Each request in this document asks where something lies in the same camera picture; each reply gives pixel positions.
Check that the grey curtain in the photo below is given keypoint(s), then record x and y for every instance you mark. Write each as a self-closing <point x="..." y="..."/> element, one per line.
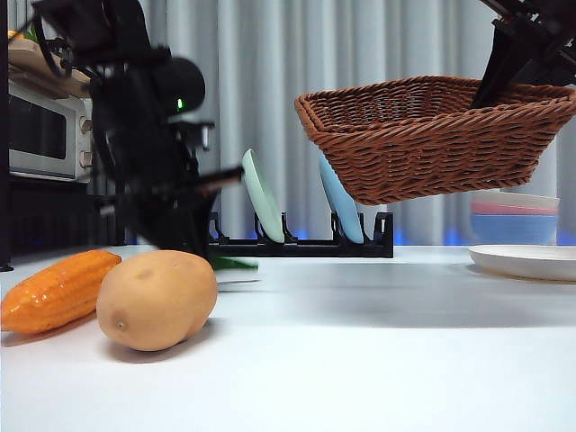
<point x="270" y="67"/>

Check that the pale green plate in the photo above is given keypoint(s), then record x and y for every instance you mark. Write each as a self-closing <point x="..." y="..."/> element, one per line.
<point x="263" y="202"/>

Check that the white flat plate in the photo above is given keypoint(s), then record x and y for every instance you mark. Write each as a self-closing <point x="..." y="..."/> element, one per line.
<point x="526" y="261"/>

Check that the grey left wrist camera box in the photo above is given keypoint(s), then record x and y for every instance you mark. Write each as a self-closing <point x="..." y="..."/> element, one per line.
<point x="206" y="135"/>

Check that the blue bowl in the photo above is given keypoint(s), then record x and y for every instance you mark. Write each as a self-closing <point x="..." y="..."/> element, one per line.
<point x="513" y="229"/>

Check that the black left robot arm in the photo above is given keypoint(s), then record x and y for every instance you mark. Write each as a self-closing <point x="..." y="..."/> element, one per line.
<point x="135" y="112"/>

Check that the white bowl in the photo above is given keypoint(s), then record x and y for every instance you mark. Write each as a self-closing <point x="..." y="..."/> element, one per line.
<point x="517" y="200"/>

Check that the light blue plate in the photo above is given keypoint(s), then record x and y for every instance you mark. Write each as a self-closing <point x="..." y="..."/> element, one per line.
<point x="344" y="211"/>

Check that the silver toaster oven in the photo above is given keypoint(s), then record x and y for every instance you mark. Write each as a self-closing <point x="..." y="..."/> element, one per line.
<point x="40" y="130"/>

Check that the brown wicker basket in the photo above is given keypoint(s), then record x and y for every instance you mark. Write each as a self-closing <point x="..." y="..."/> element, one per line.
<point x="427" y="148"/>

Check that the pink bowl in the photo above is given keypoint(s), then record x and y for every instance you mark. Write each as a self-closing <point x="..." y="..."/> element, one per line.
<point x="495" y="209"/>

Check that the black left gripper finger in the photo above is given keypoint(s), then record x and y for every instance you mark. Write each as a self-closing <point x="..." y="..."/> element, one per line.
<point x="189" y="225"/>

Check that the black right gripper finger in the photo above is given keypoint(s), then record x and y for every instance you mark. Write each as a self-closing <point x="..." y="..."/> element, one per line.
<point x="549" y="67"/>
<point x="495" y="67"/>

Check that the black plate rack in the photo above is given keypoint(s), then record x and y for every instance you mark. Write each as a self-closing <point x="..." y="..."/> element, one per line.
<point x="315" y="247"/>

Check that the orange corn cob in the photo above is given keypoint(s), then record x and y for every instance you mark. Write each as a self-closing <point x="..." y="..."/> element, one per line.
<point x="49" y="292"/>

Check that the tan potato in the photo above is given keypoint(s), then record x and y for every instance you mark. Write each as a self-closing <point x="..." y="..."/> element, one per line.
<point x="157" y="301"/>

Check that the green leaves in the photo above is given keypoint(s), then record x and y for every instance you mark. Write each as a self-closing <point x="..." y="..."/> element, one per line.
<point x="31" y="33"/>

